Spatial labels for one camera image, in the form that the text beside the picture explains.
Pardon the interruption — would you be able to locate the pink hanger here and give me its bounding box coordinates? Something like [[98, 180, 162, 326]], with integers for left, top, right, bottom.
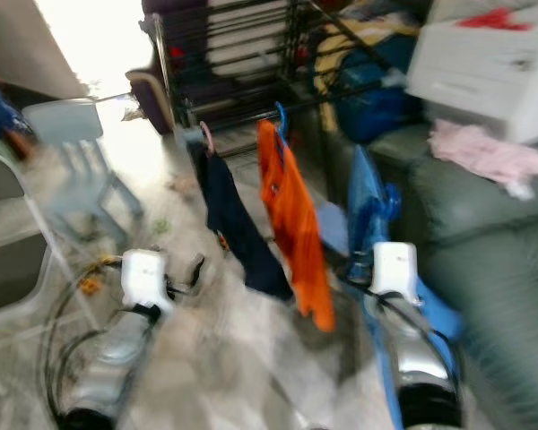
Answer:
[[197, 121, 216, 155]]

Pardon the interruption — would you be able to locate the purple armchair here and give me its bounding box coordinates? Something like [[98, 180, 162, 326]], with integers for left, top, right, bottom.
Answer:
[[126, 67, 171, 135]]

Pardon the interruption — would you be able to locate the pink cloth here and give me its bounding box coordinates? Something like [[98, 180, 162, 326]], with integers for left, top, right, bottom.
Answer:
[[429, 119, 538, 200]]

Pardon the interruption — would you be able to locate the royal blue garment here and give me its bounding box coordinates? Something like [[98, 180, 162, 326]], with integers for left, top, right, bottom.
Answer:
[[0, 76, 28, 144]]

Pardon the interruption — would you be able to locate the light blue shirt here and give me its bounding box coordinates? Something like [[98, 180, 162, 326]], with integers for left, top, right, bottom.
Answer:
[[345, 143, 467, 430]]

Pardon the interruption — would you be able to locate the black metal drying rack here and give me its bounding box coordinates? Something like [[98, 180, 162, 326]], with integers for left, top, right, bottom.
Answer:
[[148, 0, 404, 180]]

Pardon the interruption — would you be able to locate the pale blue fabric item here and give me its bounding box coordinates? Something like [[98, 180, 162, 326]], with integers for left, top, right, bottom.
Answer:
[[316, 202, 351, 256]]

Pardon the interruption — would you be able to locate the beige stuffed toy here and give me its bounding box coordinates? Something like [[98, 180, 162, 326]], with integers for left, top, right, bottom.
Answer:
[[170, 175, 198, 194]]

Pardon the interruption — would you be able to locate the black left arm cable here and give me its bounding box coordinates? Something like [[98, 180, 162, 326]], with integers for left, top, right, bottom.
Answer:
[[36, 258, 126, 422]]

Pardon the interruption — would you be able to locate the light blue plastic child chair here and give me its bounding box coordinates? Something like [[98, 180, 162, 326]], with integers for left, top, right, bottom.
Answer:
[[22, 97, 146, 243]]

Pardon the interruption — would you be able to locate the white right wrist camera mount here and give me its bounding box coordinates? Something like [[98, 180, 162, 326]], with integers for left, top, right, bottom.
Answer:
[[369, 242, 422, 305]]

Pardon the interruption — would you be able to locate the yellow cloth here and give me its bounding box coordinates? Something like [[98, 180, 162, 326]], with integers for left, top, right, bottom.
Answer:
[[309, 18, 413, 99]]

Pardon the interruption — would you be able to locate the blue bag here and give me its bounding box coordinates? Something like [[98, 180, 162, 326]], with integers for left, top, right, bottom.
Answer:
[[332, 58, 418, 144]]

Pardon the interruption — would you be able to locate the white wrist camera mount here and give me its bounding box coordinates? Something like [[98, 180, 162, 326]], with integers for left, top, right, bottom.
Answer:
[[121, 249, 173, 313], [369, 242, 422, 305]]

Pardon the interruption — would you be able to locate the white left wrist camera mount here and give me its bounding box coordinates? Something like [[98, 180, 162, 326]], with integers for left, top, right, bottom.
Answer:
[[121, 249, 173, 313]]

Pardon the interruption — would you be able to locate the white plastic drawer box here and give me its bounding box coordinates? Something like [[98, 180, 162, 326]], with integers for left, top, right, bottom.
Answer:
[[405, 7, 538, 144]]

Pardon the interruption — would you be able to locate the green leather sofa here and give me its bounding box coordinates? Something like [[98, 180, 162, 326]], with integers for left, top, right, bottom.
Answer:
[[323, 125, 538, 430]]

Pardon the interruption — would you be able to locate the white cushion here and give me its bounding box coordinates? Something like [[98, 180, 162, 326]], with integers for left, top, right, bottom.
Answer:
[[206, 0, 292, 77]]

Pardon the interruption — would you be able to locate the orange shirt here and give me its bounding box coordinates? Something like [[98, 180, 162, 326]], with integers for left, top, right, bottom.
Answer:
[[256, 119, 337, 334]]

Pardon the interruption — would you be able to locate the navy blue garment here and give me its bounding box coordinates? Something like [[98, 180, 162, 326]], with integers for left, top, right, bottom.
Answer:
[[188, 143, 294, 301]]

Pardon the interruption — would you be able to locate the small orange toy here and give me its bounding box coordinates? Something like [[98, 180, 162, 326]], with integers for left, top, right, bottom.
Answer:
[[76, 255, 113, 297]]

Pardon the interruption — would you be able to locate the white folding chair grey seat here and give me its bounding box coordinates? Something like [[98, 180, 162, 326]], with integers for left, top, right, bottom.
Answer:
[[0, 148, 77, 350]]

